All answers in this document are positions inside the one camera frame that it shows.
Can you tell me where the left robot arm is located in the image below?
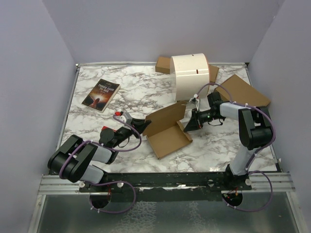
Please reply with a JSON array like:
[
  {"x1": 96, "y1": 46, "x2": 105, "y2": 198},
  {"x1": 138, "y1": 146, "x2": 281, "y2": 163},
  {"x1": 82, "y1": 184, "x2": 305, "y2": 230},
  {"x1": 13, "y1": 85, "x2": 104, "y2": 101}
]
[{"x1": 47, "y1": 115, "x2": 152, "y2": 192}]

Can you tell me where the white cylindrical bread box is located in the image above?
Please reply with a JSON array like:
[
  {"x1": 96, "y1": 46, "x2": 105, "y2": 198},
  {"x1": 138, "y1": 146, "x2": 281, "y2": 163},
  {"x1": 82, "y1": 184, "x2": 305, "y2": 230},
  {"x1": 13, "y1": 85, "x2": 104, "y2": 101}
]
[{"x1": 170, "y1": 53, "x2": 210, "y2": 101}]

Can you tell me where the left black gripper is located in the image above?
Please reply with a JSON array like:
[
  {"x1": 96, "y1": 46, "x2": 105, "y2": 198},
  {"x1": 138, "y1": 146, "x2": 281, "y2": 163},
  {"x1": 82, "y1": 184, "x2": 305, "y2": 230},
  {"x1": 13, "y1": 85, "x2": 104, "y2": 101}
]
[{"x1": 112, "y1": 117, "x2": 151, "y2": 148}]

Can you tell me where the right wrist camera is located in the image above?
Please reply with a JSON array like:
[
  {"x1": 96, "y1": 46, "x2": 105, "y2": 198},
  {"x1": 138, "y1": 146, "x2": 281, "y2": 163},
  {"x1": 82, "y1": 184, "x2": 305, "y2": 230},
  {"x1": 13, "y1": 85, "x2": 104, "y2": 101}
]
[{"x1": 189, "y1": 94, "x2": 200, "y2": 111}]

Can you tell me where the small brown box behind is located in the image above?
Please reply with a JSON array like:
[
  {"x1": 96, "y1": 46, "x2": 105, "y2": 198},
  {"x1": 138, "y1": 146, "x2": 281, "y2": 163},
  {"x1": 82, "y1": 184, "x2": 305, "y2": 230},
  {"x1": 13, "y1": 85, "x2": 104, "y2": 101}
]
[{"x1": 155, "y1": 56, "x2": 171, "y2": 74}]

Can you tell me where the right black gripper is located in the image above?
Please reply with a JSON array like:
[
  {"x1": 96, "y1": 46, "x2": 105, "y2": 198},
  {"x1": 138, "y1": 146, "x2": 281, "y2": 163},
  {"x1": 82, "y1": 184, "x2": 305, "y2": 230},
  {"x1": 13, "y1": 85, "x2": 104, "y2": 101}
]
[{"x1": 184, "y1": 108, "x2": 221, "y2": 132}]

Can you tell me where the dark paperback book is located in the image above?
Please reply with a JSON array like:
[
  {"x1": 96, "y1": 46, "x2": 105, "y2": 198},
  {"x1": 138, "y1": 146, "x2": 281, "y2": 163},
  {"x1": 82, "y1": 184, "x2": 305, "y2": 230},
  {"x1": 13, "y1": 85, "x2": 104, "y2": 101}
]
[{"x1": 82, "y1": 79, "x2": 121, "y2": 112}]

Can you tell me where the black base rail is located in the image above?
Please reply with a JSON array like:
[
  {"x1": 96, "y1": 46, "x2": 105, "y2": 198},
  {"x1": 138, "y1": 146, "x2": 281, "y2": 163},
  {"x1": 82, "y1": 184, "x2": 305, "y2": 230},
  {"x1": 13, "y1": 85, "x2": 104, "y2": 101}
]
[{"x1": 79, "y1": 172, "x2": 252, "y2": 202}]

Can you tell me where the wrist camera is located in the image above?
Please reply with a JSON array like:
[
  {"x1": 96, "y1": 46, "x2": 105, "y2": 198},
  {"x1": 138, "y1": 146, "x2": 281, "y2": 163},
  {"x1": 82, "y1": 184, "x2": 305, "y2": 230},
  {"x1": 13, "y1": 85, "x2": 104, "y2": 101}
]
[
  {"x1": 189, "y1": 94, "x2": 200, "y2": 111},
  {"x1": 115, "y1": 112, "x2": 132, "y2": 125}
]

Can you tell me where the brown cardboard piece behind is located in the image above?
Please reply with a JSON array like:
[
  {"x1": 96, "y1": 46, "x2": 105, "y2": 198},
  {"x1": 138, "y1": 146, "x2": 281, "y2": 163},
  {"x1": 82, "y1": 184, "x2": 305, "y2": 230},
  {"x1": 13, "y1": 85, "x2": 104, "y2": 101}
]
[{"x1": 209, "y1": 65, "x2": 219, "y2": 83}]

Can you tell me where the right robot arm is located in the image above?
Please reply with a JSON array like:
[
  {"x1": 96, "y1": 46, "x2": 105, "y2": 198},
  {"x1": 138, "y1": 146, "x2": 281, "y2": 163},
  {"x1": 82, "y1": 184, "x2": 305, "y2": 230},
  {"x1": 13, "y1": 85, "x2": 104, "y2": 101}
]
[{"x1": 184, "y1": 92, "x2": 274, "y2": 190}]

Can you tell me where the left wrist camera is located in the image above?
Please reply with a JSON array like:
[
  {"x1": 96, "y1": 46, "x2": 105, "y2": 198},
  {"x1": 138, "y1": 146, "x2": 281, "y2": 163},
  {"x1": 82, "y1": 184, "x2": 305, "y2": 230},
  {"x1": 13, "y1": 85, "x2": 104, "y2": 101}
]
[{"x1": 115, "y1": 112, "x2": 132, "y2": 125}]

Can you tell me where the closed brown cardboard box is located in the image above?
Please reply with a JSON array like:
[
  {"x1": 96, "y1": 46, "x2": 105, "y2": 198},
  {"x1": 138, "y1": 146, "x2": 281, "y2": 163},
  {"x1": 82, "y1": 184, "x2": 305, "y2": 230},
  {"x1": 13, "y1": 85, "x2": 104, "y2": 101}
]
[{"x1": 221, "y1": 75, "x2": 271, "y2": 107}]

